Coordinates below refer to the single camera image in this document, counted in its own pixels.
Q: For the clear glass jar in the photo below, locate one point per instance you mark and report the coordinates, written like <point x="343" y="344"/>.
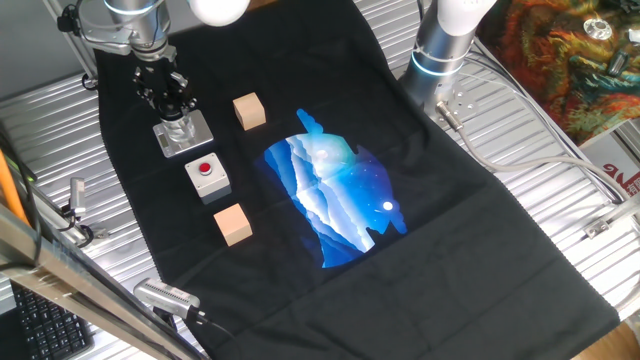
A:
<point x="181" y="132"/>

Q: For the orange pole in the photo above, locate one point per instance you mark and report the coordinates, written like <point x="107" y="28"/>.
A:
<point x="9" y="190"/>

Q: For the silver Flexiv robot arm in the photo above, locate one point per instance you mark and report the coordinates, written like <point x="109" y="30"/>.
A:
<point x="440" y="45"/>

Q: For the light wooden cube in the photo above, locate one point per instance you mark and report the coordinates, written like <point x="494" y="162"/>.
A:
<point x="249" y="111"/>
<point x="232" y="225"/>

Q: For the small silver bracket device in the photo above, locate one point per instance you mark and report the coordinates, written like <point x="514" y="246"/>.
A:
<point x="77" y="195"/>

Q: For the aluminium frame beam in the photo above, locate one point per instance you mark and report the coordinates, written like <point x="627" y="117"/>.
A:
<point x="60" y="280"/>

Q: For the black computer keyboard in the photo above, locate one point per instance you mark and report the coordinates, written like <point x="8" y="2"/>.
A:
<point x="50" y="330"/>

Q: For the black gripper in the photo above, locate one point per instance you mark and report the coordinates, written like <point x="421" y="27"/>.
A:
<point x="164" y="85"/>

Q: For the thin metal rod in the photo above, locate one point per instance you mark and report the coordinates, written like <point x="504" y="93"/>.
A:
<point x="82" y="57"/>

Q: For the silver digital scale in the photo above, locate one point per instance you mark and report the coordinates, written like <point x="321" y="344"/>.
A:
<point x="200" y="135"/>

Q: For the colourful orange painted cloth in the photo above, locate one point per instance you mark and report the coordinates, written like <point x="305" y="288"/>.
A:
<point x="550" y="75"/>

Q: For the white box with red button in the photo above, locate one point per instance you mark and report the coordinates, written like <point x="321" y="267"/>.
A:
<point x="207" y="182"/>

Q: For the white box with red print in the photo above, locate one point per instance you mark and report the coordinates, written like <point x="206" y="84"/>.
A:
<point x="615" y="165"/>

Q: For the metal angle bracket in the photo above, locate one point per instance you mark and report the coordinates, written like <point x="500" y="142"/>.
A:
<point x="597" y="227"/>

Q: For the silver round metal disc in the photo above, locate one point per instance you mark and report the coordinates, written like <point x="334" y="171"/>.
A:
<point x="597" y="29"/>

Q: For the silver depth camera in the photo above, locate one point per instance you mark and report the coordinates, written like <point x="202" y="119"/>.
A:
<point x="165" y="296"/>

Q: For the dark metal cylinder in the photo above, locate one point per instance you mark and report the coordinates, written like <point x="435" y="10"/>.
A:
<point x="618" y="62"/>

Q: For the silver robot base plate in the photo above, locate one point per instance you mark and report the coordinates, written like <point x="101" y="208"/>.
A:
<point x="462" y="102"/>

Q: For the black cloth with blue print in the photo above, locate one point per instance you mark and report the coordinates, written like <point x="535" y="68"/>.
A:
<point x="450" y="275"/>

